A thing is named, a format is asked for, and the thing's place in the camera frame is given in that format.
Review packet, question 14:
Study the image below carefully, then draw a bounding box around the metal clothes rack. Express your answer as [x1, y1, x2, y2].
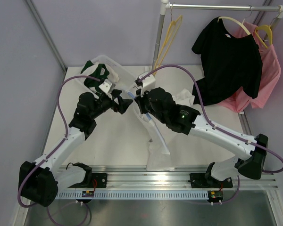
[145, 0, 283, 76]

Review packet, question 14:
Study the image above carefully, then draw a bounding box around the white plastic perforated basket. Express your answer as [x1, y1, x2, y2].
[76, 55, 136, 97]

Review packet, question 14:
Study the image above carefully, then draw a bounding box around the black t shirt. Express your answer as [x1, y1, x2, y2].
[191, 16, 263, 106]

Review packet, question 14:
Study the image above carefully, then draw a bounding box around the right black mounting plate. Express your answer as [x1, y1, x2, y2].
[189, 173, 233, 188]

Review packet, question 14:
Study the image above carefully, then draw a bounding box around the yellow hanger on rack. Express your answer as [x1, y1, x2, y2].
[255, 15, 281, 48]

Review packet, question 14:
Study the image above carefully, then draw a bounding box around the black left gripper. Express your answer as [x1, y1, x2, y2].
[90, 89, 133, 120]

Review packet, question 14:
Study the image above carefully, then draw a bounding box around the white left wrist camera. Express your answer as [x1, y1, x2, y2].
[99, 79, 115, 94]

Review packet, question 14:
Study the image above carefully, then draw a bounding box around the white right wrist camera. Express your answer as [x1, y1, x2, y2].
[135, 72, 156, 91]

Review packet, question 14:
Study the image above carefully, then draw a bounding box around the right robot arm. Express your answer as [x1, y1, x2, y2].
[134, 88, 268, 187]

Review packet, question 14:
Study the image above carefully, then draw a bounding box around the white slotted cable duct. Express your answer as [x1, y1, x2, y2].
[56, 190, 208, 200]

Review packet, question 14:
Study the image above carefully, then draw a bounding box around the blue hanger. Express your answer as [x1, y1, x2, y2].
[133, 101, 170, 155]

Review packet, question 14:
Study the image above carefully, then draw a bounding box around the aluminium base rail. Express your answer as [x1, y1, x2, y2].
[91, 165, 278, 191]

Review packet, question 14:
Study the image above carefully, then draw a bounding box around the pink hanging t shirt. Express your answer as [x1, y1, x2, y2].
[218, 22, 281, 113]

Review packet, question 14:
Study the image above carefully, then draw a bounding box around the black mounting plate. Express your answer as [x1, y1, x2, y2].
[70, 173, 108, 188]
[189, 173, 233, 188]

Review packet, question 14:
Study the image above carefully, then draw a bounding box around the yellow hanger with metal hook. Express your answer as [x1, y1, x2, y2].
[151, 2, 183, 70]

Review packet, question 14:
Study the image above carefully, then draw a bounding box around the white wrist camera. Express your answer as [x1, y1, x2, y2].
[135, 72, 156, 91]
[99, 79, 115, 94]

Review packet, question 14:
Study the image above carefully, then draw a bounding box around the green and white t shirt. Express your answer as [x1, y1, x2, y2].
[81, 60, 120, 95]

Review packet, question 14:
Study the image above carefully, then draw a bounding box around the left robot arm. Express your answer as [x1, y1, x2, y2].
[17, 89, 133, 208]

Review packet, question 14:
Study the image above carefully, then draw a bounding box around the cream hanger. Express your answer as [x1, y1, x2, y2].
[218, 5, 253, 35]

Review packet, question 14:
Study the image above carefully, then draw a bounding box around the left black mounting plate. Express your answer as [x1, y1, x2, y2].
[70, 173, 108, 188]

